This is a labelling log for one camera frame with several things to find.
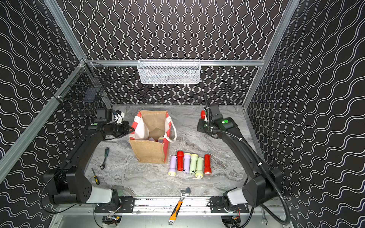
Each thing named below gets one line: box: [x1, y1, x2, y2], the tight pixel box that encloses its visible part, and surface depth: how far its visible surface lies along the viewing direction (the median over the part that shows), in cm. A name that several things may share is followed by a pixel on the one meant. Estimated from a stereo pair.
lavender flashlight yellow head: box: [168, 154, 178, 177], surface depth 87 cm
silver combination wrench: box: [261, 212, 269, 226], surface depth 72 cm
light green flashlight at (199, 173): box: [194, 156, 204, 179], surface depth 86 cm
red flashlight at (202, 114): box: [200, 110, 206, 120], surface depth 81 cm
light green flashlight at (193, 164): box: [189, 153, 199, 175], surface depth 89 cm
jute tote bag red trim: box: [129, 110, 177, 164], surface depth 89 cm
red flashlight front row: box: [176, 150, 184, 172], surface depth 90 cm
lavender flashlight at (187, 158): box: [183, 152, 192, 174], surface depth 89 cm
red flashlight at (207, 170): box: [203, 153, 212, 175], surface depth 89 cm
